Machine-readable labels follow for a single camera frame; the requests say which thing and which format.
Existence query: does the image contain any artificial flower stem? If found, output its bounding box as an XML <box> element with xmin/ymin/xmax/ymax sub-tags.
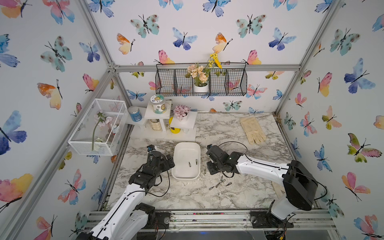
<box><xmin>91</xmin><ymin>110</ymin><xmax>113</xmax><ymax>151</ymax></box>

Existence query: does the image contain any white plastic storage box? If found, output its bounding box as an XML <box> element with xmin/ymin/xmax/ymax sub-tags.
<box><xmin>172</xmin><ymin>142</ymin><xmax>201</xmax><ymax>181</ymax></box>

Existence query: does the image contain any pink flower pot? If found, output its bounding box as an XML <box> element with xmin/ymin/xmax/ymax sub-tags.
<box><xmin>174</xmin><ymin>105</ymin><xmax>191</xmax><ymax>122</ymax></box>

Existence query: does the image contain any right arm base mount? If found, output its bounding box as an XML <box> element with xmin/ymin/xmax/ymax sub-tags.
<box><xmin>250</xmin><ymin>211</ymin><xmax>294</xmax><ymax>229</ymax></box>

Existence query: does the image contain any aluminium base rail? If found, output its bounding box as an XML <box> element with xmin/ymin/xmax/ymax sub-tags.
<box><xmin>85</xmin><ymin>209</ymin><xmax>337</xmax><ymax>232</ymax></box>

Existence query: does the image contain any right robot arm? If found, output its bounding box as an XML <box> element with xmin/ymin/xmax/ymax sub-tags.
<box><xmin>207</xmin><ymin>145</ymin><xmax>319</xmax><ymax>221</ymax></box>

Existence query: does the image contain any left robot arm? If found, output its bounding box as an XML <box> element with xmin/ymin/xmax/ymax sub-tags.
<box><xmin>77</xmin><ymin>145</ymin><xmax>175</xmax><ymax>240</ymax></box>

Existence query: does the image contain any yellow round object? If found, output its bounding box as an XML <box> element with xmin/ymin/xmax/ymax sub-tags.
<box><xmin>169</xmin><ymin>117</ymin><xmax>181</xmax><ymax>134</ymax></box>

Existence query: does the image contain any beige jar under shelf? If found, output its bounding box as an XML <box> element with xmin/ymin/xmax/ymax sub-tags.
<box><xmin>150</xmin><ymin>119</ymin><xmax>162</xmax><ymax>131</ymax></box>

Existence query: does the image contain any green lidded jar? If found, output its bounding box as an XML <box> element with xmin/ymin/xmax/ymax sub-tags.
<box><xmin>150</xmin><ymin>94</ymin><xmax>167</xmax><ymax>114</ymax></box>

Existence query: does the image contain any beige work glove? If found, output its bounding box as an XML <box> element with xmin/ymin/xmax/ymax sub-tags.
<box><xmin>240</xmin><ymin>117</ymin><xmax>267</xmax><ymax>145</ymax></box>

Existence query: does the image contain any white stepped display shelf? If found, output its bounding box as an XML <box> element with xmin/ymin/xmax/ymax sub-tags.
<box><xmin>127</xmin><ymin>100</ymin><xmax>198</xmax><ymax>142</ymax></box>

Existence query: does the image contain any white wire mesh basket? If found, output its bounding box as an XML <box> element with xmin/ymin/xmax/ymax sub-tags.
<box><xmin>68</xmin><ymin>99</ymin><xmax>128</xmax><ymax>156</ymax></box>

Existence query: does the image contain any white pot with flowers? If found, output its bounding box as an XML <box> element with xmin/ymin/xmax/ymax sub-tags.
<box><xmin>185</xmin><ymin>53</ymin><xmax>223</xmax><ymax>94</ymax></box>

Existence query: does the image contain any blue tin can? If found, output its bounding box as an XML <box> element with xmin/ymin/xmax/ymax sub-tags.
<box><xmin>128</xmin><ymin>106</ymin><xmax>143</xmax><ymax>122</ymax></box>

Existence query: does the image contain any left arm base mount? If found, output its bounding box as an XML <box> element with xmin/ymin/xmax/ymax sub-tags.
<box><xmin>140</xmin><ymin>211</ymin><xmax>171</xmax><ymax>230</ymax></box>

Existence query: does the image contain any black wire wall basket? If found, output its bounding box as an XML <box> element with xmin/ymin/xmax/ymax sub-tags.
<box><xmin>155</xmin><ymin>61</ymin><xmax>248</xmax><ymax>97</ymax></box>

